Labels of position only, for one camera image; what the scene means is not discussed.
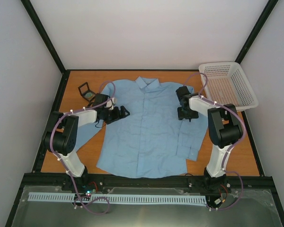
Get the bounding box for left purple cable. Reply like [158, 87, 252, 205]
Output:
[49, 80, 116, 215]

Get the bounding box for black front rail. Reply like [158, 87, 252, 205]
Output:
[22, 173, 275, 192]

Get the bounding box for light blue shirt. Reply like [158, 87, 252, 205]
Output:
[74, 76, 205, 179]

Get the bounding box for small green circuit board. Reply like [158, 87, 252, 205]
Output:
[86, 189, 97, 196]

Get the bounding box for light blue cable duct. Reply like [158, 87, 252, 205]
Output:
[27, 192, 207, 207]

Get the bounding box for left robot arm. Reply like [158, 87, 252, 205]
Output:
[42, 93, 130, 191]

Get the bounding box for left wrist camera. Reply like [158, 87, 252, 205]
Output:
[105, 97, 117, 110]

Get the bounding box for white plastic basket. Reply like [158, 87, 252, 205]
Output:
[198, 61, 258, 112]

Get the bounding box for black display case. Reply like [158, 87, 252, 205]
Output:
[78, 82, 96, 103]

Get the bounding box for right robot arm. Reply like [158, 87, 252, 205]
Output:
[176, 86, 246, 179]

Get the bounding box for round floral brooch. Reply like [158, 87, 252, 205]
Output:
[85, 92, 93, 99]

